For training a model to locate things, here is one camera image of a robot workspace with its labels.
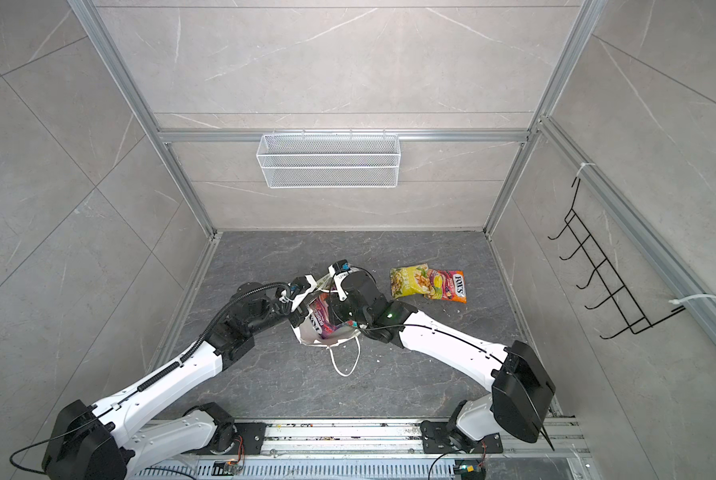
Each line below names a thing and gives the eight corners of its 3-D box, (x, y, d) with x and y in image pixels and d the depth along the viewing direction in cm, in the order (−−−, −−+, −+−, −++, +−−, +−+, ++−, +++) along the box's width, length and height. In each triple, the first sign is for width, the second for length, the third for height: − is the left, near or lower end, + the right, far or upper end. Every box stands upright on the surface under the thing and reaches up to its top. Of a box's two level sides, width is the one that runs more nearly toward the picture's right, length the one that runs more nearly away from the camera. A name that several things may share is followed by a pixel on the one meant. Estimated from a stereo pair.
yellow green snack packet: (391, 298, 102) (392, 291, 98) (389, 271, 109) (390, 263, 106) (430, 298, 102) (433, 291, 98) (425, 271, 109) (428, 263, 106)
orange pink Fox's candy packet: (427, 300, 102) (429, 293, 99) (427, 274, 109) (429, 267, 106) (464, 304, 101) (467, 297, 98) (461, 277, 108) (464, 270, 105)
